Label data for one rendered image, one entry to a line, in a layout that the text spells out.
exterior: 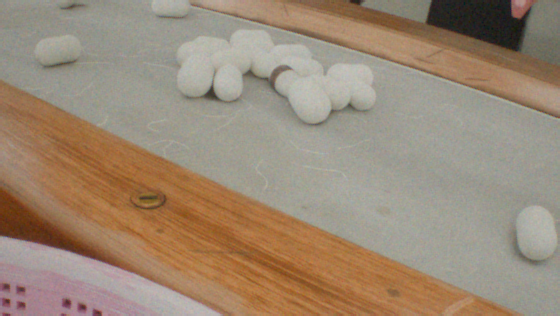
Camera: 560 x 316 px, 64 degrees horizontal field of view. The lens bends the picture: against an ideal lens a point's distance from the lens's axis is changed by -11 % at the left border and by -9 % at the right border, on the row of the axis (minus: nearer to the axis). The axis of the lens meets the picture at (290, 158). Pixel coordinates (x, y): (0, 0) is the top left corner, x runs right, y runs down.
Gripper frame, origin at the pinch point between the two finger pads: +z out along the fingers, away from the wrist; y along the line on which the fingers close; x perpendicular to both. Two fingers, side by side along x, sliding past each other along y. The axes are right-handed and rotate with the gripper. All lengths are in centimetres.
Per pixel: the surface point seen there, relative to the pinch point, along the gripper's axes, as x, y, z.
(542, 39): 143, 9, -130
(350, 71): -0.8, -9.6, 11.1
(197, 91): -6.0, -15.7, 18.6
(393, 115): 0.0, -5.8, 12.9
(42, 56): -8.4, -26.6, 20.7
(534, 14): 136, 3, -136
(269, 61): -2.2, -14.7, 12.9
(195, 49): -4.2, -19.1, 14.8
